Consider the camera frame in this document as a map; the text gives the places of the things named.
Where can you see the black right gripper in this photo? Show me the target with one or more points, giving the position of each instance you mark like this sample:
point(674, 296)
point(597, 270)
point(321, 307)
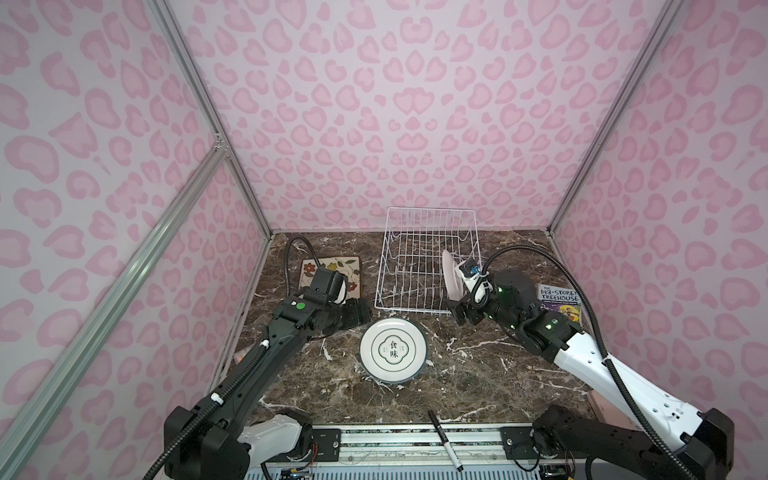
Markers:
point(456, 309)

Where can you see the white wire dish rack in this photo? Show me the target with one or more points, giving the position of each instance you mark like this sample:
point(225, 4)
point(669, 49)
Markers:
point(410, 277)

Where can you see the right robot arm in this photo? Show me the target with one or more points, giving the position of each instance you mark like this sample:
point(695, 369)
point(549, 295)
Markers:
point(671, 439)

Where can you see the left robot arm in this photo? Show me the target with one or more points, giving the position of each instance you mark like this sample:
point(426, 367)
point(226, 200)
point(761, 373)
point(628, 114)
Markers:
point(203, 442)

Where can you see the black marker pen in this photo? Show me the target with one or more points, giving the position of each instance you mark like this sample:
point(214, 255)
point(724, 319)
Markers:
point(458, 465)

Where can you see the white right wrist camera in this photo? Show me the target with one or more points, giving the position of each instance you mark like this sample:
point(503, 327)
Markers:
point(469, 272)

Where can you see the white round plate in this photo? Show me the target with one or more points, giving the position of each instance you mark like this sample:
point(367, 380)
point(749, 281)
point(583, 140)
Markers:
point(393, 351)
point(452, 278)

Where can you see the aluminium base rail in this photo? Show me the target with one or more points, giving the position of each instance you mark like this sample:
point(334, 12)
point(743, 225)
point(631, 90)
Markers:
point(287, 449)

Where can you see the The 143-Storey Treehouse book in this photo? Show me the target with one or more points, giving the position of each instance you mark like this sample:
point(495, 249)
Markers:
point(563, 300)

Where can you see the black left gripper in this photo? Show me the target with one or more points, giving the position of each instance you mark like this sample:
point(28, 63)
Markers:
point(355, 316)

